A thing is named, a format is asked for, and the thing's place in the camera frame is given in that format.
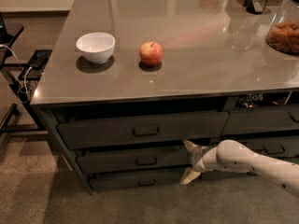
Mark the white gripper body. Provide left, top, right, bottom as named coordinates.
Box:
left=191, top=146, right=215, bottom=173

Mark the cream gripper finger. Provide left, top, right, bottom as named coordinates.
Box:
left=179, top=167, right=201, bottom=185
left=183, top=140, right=198, bottom=152

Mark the snack bag in drawer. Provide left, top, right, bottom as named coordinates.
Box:
left=236, top=91, right=292, bottom=108

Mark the red apple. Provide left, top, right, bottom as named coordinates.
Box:
left=139, top=42, right=163, bottom=66

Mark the white ceramic bowl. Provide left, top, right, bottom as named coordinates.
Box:
left=76, top=32, right=115, bottom=63

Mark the glass jar with snacks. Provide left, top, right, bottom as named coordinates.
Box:
left=265, top=0, right=299, bottom=55

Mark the black smartphone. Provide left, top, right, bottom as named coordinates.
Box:
left=27, top=49, right=51, bottom=69

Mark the black side stand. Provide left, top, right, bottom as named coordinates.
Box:
left=0, top=13, right=46, bottom=135

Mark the dark cabinet frame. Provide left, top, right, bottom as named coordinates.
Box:
left=36, top=96, right=298, bottom=191

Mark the white charging cable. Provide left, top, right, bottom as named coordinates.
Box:
left=0, top=43, right=34, bottom=105

